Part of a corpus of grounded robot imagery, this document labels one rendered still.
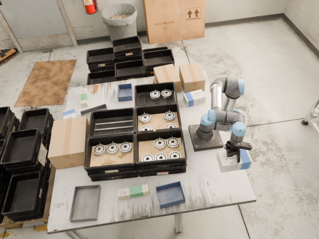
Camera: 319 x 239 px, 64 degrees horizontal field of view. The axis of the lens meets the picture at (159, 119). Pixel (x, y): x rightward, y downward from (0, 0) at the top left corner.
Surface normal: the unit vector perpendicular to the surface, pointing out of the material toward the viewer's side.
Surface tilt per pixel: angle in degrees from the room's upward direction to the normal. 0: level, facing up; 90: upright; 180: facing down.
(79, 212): 0
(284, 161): 0
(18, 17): 90
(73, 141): 0
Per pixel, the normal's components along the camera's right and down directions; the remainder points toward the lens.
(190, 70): -0.07, -0.65
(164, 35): 0.11, 0.51
